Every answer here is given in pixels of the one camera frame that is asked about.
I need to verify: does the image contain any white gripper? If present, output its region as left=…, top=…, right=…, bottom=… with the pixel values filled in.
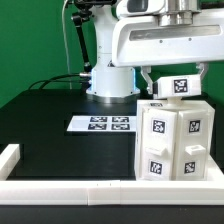
left=112, top=16, right=224, bottom=95

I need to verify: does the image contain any white cabinet top block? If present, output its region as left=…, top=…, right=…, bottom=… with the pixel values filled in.
left=153, top=75, right=201, bottom=99

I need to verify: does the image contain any white cabinet door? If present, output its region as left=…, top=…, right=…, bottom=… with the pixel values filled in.
left=140, top=109, right=177, bottom=181
left=174, top=109, right=209, bottom=181

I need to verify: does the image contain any white cabinet body box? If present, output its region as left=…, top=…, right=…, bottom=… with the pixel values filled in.
left=134, top=100, right=215, bottom=181

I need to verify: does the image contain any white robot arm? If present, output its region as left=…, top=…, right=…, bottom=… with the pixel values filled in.
left=87, top=0, right=224, bottom=103

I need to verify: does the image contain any white marker plate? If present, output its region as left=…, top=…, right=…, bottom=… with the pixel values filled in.
left=67, top=115, right=136, bottom=132

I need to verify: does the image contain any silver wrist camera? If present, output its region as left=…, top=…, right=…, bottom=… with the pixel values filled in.
left=116, top=0, right=165, bottom=18

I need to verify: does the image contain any black cable bundle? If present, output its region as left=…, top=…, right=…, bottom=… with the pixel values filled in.
left=27, top=73, right=92, bottom=91

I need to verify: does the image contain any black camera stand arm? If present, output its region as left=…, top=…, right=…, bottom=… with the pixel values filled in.
left=70, top=0, right=118, bottom=79

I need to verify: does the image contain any white U-shaped fence frame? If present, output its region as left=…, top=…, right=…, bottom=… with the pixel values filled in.
left=0, top=144, right=224, bottom=206

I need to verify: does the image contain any white hanging cable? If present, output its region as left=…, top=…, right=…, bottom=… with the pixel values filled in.
left=61, top=0, right=74, bottom=90

